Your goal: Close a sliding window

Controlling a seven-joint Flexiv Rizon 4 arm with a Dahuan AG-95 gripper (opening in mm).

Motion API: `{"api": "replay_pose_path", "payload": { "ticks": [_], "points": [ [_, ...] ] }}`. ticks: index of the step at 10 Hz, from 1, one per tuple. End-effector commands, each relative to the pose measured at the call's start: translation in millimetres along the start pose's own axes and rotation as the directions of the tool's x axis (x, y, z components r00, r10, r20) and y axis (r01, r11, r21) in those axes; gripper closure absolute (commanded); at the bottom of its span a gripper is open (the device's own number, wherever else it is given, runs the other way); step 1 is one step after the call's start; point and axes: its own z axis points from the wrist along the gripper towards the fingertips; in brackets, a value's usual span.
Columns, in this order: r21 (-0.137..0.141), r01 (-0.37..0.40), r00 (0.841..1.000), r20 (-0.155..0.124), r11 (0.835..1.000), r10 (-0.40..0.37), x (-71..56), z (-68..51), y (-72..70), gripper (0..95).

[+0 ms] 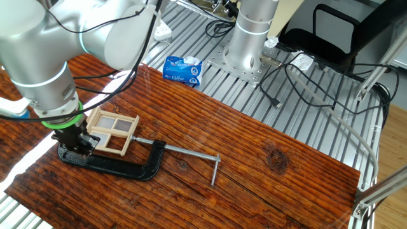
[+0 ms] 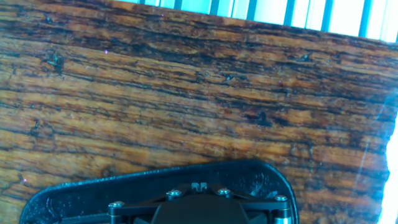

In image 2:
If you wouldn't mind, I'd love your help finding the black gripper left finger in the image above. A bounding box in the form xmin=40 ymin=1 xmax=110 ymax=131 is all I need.
xmin=108 ymin=182 xmax=200 ymax=224

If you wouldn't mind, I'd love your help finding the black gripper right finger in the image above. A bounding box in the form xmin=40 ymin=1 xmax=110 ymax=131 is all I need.
xmin=198 ymin=182 xmax=292 ymax=224

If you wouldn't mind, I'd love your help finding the black C-clamp with steel screw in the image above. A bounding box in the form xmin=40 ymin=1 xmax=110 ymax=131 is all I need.
xmin=19 ymin=159 xmax=300 ymax=224

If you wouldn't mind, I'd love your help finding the glossy wood grain mat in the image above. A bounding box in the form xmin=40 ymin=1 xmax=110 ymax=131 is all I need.
xmin=0 ymin=0 xmax=398 ymax=224

